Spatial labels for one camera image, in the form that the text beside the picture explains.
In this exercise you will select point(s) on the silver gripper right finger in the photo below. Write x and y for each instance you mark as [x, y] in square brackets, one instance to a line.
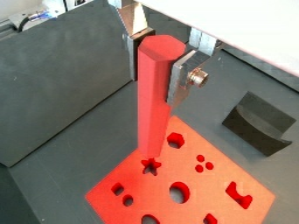
[186, 68]

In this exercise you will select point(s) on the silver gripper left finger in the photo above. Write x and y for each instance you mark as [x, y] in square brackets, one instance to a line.
[132, 17]

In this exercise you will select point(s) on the red hexagonal peg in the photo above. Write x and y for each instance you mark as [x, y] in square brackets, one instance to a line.
[157, 52]

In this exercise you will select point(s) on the large dark grey panel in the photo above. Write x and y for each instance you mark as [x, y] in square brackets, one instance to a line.
[58, 69]

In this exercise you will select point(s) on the black curved block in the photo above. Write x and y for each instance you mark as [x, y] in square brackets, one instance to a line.
[259, 123]

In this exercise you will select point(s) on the red shape-sorting board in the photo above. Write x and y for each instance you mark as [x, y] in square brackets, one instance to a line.
[190, 186]

